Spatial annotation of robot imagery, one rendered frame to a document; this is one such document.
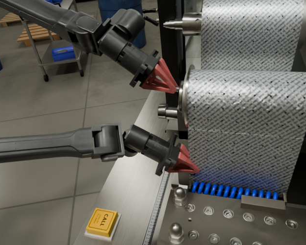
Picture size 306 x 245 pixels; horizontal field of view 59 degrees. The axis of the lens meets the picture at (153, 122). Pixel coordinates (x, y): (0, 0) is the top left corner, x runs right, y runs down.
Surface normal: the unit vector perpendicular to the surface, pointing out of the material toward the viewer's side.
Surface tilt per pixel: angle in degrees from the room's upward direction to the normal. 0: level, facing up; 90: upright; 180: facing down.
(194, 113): 90
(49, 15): 26
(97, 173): 0
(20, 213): 0
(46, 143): 41
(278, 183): 90
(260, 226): 0
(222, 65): 92
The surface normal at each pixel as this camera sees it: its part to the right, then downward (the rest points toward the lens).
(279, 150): -0.26, 0.61
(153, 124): -0.11, -0.79
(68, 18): -0.06, -0.40
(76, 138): 0.31, -0.32
